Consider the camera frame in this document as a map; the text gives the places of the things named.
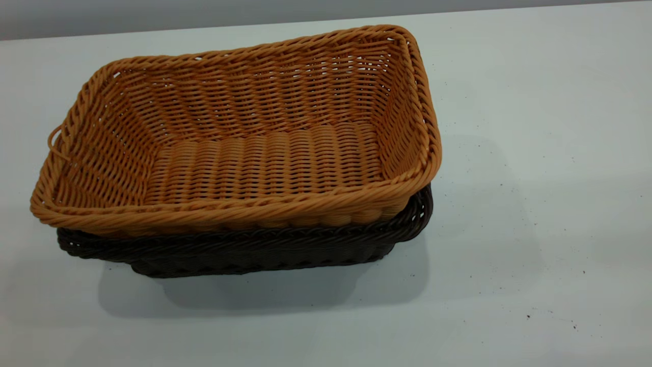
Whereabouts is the orange wicker basket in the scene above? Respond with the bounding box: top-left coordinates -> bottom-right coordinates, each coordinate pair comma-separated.
29,24 -> 443,239

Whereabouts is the black wicker basket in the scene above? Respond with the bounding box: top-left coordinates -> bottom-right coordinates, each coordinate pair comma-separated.
56,183 -> 434,279

